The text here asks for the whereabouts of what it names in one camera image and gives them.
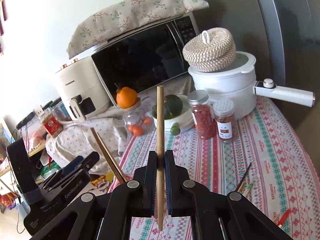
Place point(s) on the white ceramic bowl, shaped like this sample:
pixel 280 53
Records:
pixel 184 121

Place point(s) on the black microwave oven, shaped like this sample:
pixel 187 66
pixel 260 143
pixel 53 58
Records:
pixel 145 58

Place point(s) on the cream air fryer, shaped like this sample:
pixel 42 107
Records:
pixel 81 90

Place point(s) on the orange tangerine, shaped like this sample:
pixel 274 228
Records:
pixel 125 97

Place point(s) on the tall goji berry jar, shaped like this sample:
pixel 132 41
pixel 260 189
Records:
pixel 201 111

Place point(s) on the floral cloth cover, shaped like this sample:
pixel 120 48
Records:
pixel 125 16

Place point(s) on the disposable bamboo chopstick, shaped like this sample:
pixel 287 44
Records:
pixel 248 189

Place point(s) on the red hanging tassel ornament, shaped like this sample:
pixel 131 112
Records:
pixel 4 15

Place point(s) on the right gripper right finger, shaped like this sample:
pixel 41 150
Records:
pixel 213 215

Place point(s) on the woven rattan basket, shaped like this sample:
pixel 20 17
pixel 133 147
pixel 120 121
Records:
pixel 211 51

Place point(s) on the red label condiment jar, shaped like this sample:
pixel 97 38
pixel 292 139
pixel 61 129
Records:
pixel 50 123

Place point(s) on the pink perforated utensil basket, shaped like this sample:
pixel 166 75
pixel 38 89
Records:
pixel 115 183

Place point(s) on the short red spice jar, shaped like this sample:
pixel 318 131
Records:
pixel 223 111

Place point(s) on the red plastic spoon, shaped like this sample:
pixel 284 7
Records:
pixel 283 218

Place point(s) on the glass jar with tomatoes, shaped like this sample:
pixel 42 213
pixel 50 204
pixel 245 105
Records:
pixel 137 118

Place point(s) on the grey refrigerator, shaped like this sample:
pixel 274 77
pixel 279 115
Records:
pixel 283 35

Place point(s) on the striped patterned tablecloth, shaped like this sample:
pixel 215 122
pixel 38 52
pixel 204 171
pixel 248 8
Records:
pixel 283 174

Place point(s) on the dark green squash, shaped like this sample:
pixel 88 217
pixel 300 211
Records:
pixel 172 106

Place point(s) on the white electric pot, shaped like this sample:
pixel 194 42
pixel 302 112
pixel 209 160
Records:
pixel 239 84

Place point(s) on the yellow cardboard box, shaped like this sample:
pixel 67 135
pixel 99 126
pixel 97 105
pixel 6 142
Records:
pixel 103 182

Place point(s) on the floral white cloth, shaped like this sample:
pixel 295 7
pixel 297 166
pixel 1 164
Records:
pixel 76 138

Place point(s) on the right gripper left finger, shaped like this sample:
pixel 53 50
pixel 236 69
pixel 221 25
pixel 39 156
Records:
pixel 107 216

